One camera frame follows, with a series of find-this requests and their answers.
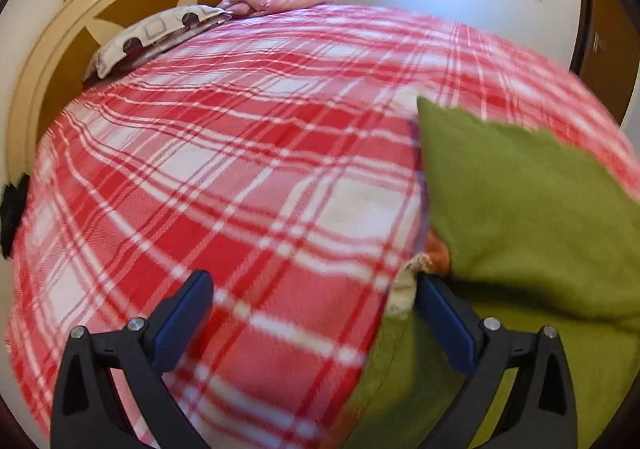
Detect green orange knitted sweater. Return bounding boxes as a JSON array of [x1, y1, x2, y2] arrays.
[[345, 96, 640, 449]]

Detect cream wooden headboard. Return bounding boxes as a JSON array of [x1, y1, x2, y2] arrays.
[[7, 0, 261, 180]]

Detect brown wooden door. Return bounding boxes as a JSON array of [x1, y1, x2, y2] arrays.
[[572, 0, 640, 130]]

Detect dark cloth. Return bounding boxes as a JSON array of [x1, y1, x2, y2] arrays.
[[0, 176, 29, 258]]

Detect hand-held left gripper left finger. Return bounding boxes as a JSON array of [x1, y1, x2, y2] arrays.
[[50, 270, 216, 449]]

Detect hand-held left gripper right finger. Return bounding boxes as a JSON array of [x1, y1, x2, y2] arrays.
[[415, 274, 578, 449]]

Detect red plaid blanket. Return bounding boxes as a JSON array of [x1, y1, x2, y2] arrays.
[[7, 4, 640, 449]]

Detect dotted printed pillow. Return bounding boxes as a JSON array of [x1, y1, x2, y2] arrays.
[[82, 4, 233, 82]]

